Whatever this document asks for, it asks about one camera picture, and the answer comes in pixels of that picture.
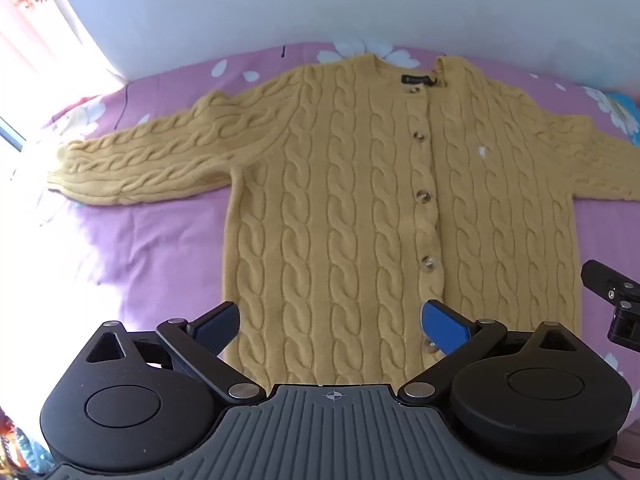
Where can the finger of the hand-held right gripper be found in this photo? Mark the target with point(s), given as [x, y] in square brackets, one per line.
[626, 327]
[607, 280]

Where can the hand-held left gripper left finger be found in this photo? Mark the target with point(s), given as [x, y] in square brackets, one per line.
[220, 327]

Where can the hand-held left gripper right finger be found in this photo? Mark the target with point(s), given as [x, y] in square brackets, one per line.
[442, 327]

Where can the pink floral bedsheet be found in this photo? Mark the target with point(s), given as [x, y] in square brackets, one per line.
[150, 240]

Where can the colourful printed cloth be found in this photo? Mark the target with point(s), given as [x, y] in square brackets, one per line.
[17, 445]

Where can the white sheer curtain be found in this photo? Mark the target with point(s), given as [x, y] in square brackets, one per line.
[35, 35]

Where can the window frame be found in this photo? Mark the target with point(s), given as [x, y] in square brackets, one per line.
[11, 135]

